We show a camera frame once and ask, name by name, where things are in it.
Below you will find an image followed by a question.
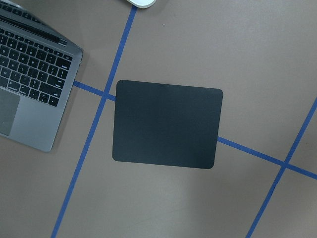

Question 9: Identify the grey laptop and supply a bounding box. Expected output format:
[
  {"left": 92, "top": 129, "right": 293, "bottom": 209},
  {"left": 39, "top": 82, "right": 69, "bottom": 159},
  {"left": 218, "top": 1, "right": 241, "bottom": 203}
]
[{"left": 0, "top": 0, "right": 83, "bottom": 152}]

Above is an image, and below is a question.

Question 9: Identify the black mouse pad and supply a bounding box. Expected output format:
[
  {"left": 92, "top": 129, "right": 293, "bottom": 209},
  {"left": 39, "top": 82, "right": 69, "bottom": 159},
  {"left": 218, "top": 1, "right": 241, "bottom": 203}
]
[{"left": 112, "top": 80, "right": 223, "bottom": 169}]

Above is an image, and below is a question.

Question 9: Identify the white computer mouse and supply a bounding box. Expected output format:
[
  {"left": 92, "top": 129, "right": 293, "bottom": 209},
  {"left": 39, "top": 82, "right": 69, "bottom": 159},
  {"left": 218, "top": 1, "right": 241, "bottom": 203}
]
[{"left": 127, "top": 0, "right": 156, "bottom": 9}]

